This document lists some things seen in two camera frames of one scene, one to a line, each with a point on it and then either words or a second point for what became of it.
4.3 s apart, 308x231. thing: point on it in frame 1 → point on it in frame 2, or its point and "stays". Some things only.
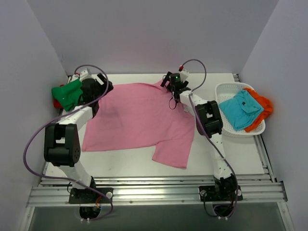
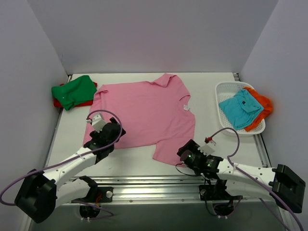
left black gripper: x=104 y=82 → x=115 y=127
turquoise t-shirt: x=242 y=111 stays
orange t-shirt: x=266 y=105 stays
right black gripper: x=166 y=80 → x=184 y=148
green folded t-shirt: x=68 y=95 stays
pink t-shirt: x=130 y=116 stays
